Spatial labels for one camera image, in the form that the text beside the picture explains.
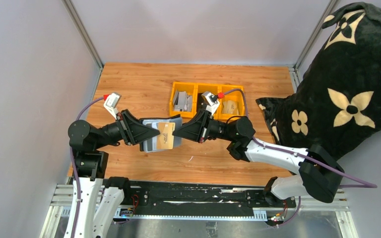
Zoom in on black floral blanket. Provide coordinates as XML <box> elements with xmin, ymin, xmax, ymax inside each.
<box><xmin>256</xmin><ymin>2</ymin><xmax>381</xmax><ymax>160</ymax></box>

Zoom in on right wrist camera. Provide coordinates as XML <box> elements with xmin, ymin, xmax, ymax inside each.
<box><xmin>201</xmin><ymin>91</ymin><xmax>220</xmax><ymax>116</ymax></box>

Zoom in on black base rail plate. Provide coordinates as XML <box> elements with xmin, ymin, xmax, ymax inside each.
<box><xmin>120</xmin><ymin>180</ymin><xmax>297</xmax><ymax>219</ymax></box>

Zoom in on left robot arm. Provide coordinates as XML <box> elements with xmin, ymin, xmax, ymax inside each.
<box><xmin>65</xmin><ymin>110</ymin><xmax>160</xmax><ymax>238</ymax></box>

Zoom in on black leather card holder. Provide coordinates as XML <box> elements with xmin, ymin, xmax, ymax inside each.
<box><xmin>139</xmin><ymin>115</ymin><xmax>183</xmax><ymax>153</ymax></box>

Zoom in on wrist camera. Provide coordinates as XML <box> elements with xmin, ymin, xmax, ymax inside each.
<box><xmin>201</xmin><ymin>91</ymin><xmax>220</xmax><ymax>116</ymax></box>
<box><xmin>103</xmin><ymin>92</ymin><xmax>122</xmax><ymax>119</ymax></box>

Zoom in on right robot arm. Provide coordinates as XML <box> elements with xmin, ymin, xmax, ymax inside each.
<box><xmin>173</xmin><ymin>110</ymin><xmax>343</xmax><ymax>207</ymax></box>

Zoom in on yellow three-compartment bin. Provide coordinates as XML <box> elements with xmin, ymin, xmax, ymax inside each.
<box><xmin>168</xmin><ymin>82</ymin><xmax>247</xmax><ymax>120</ymax></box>

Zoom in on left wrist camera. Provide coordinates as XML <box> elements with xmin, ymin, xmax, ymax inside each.
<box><xmin>103</xmin><ymin>92</ymin><xmax>122</xmax><ymax>119</ymax></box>

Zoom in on black cards in bin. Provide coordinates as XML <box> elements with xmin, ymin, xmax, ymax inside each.
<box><xmin>196</xmin><ymin>93</ymin><xmax>205</xmax><ymax>109</ymax></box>

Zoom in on gold cards in bin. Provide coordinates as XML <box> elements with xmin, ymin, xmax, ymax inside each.
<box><xmin>222</xmin><ymin>100</ymin><xmax>239</xmax><ymax>116</ymax></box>

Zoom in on gold credit card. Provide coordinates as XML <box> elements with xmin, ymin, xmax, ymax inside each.
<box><xmin>156</xmin><ymin>122</ymin><xmax>175</xmax><ymax>150</ymax></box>

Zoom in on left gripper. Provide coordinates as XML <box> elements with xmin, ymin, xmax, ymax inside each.
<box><xmin>94</xmin><ymin>109</ymin><xmax>160</xmax><ymax>149</ymax></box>

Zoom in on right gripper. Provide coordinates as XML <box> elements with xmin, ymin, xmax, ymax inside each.
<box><xmin>173</xmin><ymin>109</ymin><xmax>236</xmax><ymax>144</ymax></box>

